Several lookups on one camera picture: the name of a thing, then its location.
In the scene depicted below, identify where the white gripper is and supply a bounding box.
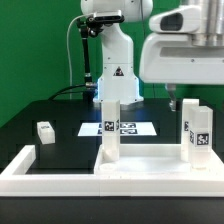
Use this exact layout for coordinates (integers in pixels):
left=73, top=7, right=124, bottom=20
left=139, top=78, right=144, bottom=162
left=139, top=33, right=224, bottom=111

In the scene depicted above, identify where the white desk top panel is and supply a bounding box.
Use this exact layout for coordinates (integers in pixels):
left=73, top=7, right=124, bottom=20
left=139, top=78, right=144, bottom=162
left=93, top=143, right=224, bottom=176

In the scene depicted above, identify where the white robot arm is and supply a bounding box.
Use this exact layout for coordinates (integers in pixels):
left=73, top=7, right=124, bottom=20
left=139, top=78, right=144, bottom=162
left=81, top=0, right=224, bottom=105

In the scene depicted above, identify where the marker tag sheet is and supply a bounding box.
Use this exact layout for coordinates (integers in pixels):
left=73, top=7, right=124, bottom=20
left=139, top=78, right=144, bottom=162
left=78, top=121, right=157, bottom=137

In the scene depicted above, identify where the white U-shaped fence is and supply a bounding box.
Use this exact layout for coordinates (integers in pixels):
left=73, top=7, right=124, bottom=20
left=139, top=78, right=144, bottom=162
left=0, top=145, right=224, bottom=197

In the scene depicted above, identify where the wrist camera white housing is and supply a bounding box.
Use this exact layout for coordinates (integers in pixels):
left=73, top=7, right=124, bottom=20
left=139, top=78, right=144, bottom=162
left=149, top=5, right=201, bottom=33

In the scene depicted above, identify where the black camera on mount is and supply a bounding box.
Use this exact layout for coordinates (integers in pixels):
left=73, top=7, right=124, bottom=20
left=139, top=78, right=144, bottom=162
left=87, top=10, right=124, bottom=24

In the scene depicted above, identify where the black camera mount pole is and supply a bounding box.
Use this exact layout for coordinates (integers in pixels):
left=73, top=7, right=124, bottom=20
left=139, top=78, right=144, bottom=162
left=77, top=19, right=96, bottom=102

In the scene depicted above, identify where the black cable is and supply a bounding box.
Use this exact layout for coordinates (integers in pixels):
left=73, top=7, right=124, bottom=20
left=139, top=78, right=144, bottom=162
left=48, top=83, right=88, bottom=101

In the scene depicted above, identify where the white cable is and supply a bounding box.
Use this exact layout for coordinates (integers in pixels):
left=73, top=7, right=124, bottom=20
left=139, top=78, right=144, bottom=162
left=66, top=13, right=92, bottom=100

